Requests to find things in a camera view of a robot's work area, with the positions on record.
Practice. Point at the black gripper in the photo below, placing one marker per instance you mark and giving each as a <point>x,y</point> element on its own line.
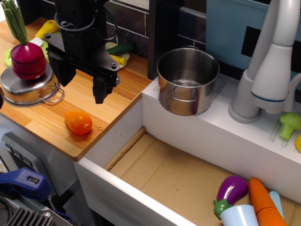
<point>81,46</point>

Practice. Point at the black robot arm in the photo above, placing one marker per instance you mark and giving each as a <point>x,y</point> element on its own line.
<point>73,8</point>

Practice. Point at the orange toy carrot piece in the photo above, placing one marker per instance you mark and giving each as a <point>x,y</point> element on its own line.
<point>78,122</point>

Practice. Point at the upside-down steel pan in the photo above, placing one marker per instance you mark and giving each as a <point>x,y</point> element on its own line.
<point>26,93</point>

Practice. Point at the steel pot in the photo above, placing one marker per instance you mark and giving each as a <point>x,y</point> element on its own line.
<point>186,78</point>

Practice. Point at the large orange toy carrot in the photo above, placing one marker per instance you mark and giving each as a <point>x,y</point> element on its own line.
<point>265,210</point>

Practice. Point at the yellow toy banana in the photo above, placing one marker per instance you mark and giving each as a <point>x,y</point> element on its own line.
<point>119,60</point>

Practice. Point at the pale yellow toy plate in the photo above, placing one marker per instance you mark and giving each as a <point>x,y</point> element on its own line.
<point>124,56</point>

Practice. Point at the green toy pepper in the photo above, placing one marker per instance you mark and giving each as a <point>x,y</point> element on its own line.
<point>115,49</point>

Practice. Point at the red toy radish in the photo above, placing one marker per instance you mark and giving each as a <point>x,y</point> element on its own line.
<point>27,59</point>

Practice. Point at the white toy sink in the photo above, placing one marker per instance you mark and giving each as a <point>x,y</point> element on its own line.
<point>155,168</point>

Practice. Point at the blue clamp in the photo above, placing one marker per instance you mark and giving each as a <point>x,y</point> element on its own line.
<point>26,183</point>

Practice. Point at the white toy faucet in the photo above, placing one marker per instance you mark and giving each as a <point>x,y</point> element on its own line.
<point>267,84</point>

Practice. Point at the purple toy eggplant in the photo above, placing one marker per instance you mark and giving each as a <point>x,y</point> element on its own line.
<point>232,189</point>

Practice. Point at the green toy broccoli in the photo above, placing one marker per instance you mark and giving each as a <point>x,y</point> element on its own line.
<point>290,122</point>

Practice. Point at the white toy cup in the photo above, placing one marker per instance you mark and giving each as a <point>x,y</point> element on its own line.
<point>241,215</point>

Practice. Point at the yellow toy corn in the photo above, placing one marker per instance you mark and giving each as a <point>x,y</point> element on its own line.
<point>298,143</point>

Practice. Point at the light blue toy utensil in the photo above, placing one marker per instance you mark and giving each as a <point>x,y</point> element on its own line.
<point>275,196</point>

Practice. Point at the yellow handled toy knife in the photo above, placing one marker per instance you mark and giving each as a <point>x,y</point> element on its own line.
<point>49,26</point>

